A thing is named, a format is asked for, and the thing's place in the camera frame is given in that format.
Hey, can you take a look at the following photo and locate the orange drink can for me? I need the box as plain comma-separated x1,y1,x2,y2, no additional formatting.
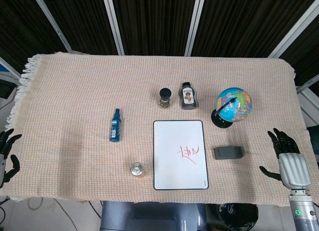
130,162,145,177

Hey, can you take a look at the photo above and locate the glass pepper grinder black cap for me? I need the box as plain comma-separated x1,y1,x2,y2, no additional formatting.
159,88,172,108

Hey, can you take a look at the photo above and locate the white whiteboard with black rim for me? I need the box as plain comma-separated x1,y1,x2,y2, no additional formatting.
153,119,210,191

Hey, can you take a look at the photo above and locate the beige waffle tablecloth with fringe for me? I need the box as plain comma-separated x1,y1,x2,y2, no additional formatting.
4,52,319,208

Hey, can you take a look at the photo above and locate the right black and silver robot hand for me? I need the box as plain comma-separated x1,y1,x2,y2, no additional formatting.
259,127,312,191

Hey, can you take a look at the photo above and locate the dark grey whiteboard eraser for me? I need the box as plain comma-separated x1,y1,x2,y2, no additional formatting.
213,146,244,160

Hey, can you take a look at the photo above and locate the blue globe on black stand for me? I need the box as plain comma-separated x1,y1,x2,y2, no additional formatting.
211,88,253,128

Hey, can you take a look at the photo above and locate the blue spray bottle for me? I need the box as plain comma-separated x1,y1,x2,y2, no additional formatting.
109,108,122,143

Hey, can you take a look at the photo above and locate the white aluminium partition post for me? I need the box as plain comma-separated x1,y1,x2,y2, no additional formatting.
101,0,125,55
268,0,319,59
31,0,73,53
185,0,207,56

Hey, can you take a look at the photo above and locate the white cable on floor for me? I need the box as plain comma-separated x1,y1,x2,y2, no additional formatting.
27,198,77,231

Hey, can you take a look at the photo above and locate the dark sauce bottle with label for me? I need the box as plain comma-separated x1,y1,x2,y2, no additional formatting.
178,82,200,110

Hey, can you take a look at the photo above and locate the grey robot torso base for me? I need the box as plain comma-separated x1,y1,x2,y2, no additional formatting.
99,201,207,231

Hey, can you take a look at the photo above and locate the black device beside table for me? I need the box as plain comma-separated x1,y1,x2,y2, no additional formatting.
0,79,13,100

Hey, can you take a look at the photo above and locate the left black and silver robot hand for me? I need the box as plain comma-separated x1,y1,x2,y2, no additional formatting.
0,128,23,189

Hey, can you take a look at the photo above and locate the black trash bin with bag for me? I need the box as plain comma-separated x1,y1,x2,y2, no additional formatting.
219,203,259,231

